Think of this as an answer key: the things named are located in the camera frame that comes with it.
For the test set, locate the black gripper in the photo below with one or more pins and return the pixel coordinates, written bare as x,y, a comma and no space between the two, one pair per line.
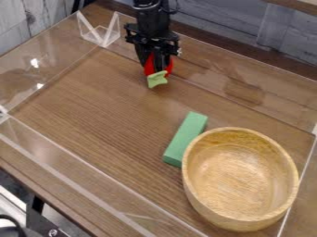
162,44

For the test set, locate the red plush fruit green leaf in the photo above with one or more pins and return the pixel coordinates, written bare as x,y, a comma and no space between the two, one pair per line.
157,77

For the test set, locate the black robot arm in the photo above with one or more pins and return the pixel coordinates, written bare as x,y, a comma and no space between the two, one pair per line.
153,17

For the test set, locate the green rectangular block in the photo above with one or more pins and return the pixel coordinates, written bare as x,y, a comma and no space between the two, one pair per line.
192,127

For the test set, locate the wooden bowl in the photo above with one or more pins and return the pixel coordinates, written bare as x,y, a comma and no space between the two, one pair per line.
240,178

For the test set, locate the black table leg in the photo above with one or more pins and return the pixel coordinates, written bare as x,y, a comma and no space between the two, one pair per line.
38,204

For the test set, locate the clear acrylic tray wall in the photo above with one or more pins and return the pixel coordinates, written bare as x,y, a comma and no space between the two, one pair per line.
86,194

